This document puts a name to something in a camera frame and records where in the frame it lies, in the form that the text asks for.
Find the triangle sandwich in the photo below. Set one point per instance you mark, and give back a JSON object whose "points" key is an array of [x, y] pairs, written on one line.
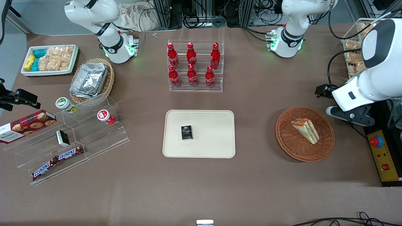
{"points": [[306, 130]]}

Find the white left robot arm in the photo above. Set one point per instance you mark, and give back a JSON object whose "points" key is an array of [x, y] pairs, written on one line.
{"points": [[383, 62]]}

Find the white rectangular snack tray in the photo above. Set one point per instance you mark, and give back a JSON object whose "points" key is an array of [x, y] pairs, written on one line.
{"points": [[47, 72]]}

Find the round brown wicker basket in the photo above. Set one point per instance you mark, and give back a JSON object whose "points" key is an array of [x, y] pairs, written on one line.
{"points": [[295, 147]]}

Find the oval light wicker basket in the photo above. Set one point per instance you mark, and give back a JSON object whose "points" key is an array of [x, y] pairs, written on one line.
{"points": [[109, 83]]}

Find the beige plastic tray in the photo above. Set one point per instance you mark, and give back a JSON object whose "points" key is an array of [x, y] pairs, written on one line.
{"points": [[210, 135]]}

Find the clear bag of pastries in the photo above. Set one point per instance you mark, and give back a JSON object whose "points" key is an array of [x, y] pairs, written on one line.
{"points": [[366, 28], [356, 68], [352, 57], [352, 45]]}

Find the red tartan cookie box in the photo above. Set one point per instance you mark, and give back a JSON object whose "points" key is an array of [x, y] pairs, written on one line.
{"points": [[26, 125]]}

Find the teal snack packet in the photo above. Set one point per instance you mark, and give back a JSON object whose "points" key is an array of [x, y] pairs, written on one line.
{"points": [[35, 65], [40, 53]]}

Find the yellow snack packet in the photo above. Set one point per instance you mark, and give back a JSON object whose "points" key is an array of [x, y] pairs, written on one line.
{"points": [[29, 62]]}

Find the green lid cup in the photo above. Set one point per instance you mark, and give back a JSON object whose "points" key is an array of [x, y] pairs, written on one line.
{"points": [[64, 104]]}

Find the clear rice cracker bag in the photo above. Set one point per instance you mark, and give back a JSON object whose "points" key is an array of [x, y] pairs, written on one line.
{"points": [[61, 51], [53, 64]]}

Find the clear plastic container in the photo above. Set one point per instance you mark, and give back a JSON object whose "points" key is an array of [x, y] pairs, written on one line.
{"points": [[397, 110]]}

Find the small black white box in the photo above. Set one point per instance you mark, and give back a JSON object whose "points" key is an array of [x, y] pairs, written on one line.
{"points": [[62, 138]]}

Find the clear acrylic stepped shelf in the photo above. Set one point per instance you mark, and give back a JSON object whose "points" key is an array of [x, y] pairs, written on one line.
{"points": [[31, 157], [94, 138]]}

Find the black appliance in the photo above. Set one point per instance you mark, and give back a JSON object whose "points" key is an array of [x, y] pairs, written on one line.
{"points": [[394, 141]]}

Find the silver foil container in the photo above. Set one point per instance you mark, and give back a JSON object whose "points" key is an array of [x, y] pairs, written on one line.
{"points": [[89, 80]]}

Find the snickers chocolate bar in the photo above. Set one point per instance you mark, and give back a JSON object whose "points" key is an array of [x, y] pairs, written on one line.
{"points": [[70, 153], [44, 169]]}

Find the yellow emergency stop box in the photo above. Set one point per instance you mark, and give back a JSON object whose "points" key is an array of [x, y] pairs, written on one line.
{"points": [[384, 160]]}

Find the red lid cup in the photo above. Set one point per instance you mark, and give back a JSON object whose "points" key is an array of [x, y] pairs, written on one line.
{"points": [[104, 116]]}

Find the black chair part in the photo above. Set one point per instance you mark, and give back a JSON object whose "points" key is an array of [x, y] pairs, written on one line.
{"points": [[3, 18]]}

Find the red cola bottle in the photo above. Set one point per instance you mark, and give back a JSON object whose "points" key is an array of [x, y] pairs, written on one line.
{"points": [[172, 56], [173, 78], [209, 78], [215, 56], [192, 77], [191, 56]]}

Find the clear acrylic bottle rack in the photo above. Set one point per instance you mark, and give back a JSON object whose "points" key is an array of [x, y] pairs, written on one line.
{"points": [[201, 78]]}

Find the white cloth bag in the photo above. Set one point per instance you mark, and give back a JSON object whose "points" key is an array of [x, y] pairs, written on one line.
{"points": [[135, 17]]}

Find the small black card box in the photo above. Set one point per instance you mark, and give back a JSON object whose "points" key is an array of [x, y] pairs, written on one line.
{"points": [[186, 132]]}

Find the small silver white object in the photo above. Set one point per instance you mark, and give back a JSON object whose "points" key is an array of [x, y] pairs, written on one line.
{"points": [[204, 223]]}

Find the aluminium frame post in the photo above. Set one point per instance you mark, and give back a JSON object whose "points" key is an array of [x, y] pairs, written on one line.
{"points": [[246, 12], [165, 12]]}

